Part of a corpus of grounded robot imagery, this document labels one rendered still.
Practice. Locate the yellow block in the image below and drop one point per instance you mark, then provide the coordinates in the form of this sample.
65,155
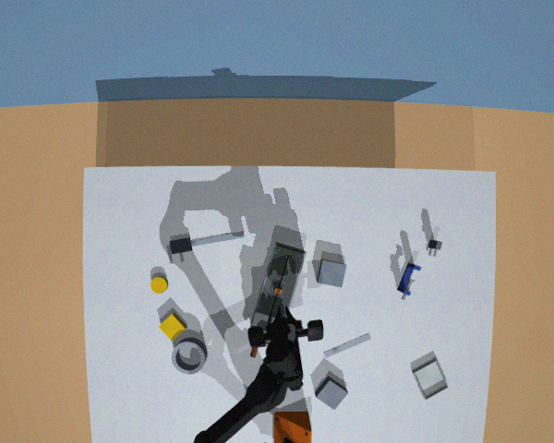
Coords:
173,326

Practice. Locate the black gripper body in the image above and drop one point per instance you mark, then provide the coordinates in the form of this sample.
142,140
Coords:
314,332

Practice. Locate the blue c-clamp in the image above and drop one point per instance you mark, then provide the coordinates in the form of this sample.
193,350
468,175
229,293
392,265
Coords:
406,282

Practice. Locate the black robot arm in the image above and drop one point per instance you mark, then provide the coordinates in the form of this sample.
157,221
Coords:
281,369

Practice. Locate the grey hollow cylinder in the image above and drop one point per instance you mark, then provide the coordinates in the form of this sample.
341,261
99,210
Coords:
186,368

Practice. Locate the yellow short cylinder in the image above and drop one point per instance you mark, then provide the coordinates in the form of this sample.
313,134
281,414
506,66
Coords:
159,284

